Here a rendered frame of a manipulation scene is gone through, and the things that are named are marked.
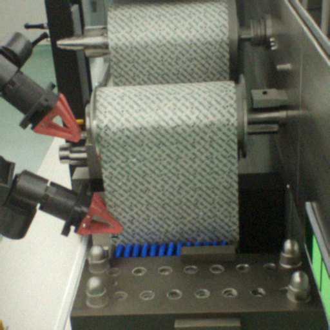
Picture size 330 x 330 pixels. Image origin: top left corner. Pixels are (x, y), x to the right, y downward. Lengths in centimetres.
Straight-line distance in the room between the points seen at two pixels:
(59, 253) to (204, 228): 41
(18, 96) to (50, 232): 50
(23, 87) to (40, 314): 44
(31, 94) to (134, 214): 28
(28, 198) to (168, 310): 32
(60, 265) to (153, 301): 40
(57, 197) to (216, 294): 32
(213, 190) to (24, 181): 33
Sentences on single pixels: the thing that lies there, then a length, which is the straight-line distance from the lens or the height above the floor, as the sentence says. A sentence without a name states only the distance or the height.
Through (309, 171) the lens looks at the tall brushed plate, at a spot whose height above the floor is 126.
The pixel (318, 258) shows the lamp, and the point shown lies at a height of 119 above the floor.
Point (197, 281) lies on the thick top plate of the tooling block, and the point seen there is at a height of 103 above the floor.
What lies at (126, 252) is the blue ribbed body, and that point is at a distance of 115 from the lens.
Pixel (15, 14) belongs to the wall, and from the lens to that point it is 693.
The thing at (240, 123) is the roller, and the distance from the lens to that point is 107.
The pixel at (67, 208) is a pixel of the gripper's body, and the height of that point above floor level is 113.
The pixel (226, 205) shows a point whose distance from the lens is 113.
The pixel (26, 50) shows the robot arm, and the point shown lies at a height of 138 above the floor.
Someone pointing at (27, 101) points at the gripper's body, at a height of 131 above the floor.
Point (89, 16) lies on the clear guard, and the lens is 209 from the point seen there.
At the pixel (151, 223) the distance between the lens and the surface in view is 115.
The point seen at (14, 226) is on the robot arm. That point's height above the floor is 109.
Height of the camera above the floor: 165
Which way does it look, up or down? 25 degrees down
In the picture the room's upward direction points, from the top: 4 degrees counter-clockwise
